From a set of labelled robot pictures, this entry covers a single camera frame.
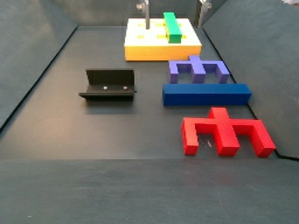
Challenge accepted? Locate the red E-shaped block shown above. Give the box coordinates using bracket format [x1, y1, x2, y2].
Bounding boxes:
[182, 108, 277, 158]

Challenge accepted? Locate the blue bar block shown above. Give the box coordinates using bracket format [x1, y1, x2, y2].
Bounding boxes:
[163, 84, 251, 106]

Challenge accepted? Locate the black angle bracket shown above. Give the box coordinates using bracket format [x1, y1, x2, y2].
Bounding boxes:
[79, 68, 136, 101]

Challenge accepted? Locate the green bar block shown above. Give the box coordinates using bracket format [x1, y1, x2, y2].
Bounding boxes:
[163, 12, 183, 44]

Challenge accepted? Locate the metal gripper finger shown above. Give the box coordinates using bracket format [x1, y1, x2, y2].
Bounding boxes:
[136, 0, 151, 29]
[198, 0, 213, 26]

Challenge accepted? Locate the yellow slotted board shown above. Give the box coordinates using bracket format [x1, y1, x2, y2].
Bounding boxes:
[124, 18, 202, 61]

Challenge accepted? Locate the purple E-shaped block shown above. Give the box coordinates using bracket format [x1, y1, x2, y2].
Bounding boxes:
[168, 55, 230, 84]

